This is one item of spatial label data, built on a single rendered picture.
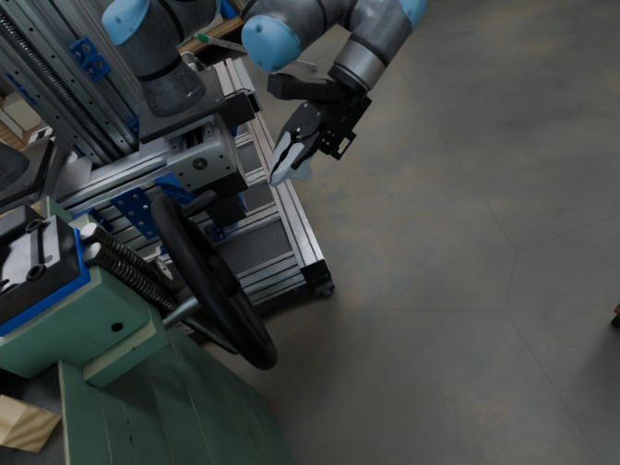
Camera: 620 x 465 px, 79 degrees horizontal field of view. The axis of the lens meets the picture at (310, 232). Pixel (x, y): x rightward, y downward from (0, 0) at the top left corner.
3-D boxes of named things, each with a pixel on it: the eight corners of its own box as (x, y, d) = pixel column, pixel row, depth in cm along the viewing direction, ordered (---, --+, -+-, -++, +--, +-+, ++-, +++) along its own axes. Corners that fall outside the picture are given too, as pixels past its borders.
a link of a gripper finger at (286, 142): (290, 194, 67) (319, 151, 65) (265, 183, 63) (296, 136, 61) (281, 185, 69) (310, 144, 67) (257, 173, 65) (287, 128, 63)
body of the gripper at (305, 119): (337, 165, 63) (381, 103, 61) (304, 143, 57) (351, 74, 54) (314, 147, 69) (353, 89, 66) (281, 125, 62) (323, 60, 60)
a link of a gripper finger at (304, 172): (298, 203, 65) (328, 159, 63) (273, 191, 61) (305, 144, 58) (290, 194, 67) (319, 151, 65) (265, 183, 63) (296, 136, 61)
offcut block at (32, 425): (12, 440, 37) (-27, 431, 34) (36, 405, 39) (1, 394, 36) (38, 453, 35) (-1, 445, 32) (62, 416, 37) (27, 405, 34)
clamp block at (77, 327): (153, 322, 45) (101, 284, 38) (49, 391, 43) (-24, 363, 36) (130, 250, 55) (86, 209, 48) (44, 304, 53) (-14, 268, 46)
